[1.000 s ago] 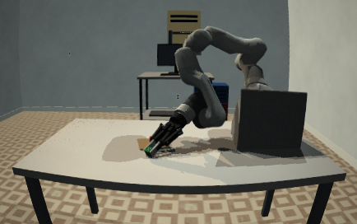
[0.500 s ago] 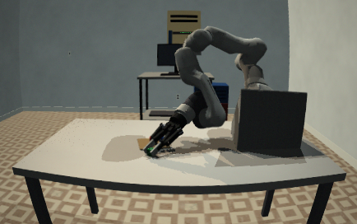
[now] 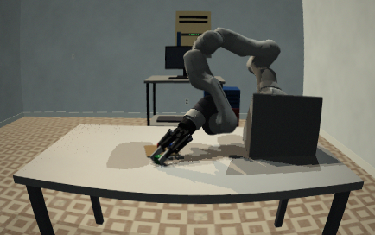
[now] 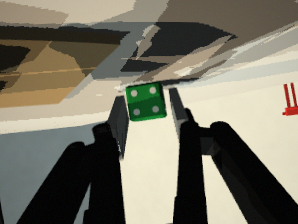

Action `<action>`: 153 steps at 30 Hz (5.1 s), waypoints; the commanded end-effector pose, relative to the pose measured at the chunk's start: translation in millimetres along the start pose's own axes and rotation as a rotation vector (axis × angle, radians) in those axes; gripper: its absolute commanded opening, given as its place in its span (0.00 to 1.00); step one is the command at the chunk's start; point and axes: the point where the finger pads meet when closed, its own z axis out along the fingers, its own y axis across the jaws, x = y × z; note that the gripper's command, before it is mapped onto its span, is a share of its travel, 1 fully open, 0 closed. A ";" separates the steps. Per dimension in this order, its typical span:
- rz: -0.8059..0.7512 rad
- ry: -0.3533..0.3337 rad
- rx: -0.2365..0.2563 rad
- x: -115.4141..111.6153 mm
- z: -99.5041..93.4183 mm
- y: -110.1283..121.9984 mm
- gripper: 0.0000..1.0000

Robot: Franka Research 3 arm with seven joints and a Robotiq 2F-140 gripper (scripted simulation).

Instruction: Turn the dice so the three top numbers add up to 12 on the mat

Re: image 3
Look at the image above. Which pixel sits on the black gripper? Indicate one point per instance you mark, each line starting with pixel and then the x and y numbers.
pixel 180 137

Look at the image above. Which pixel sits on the green die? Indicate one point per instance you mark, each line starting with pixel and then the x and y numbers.
pixel 156 159

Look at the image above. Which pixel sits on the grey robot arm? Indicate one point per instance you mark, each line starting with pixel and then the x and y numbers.
pixel 213 112

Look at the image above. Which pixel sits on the tan flat mat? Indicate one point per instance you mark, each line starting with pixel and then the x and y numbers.
pixel 149 149

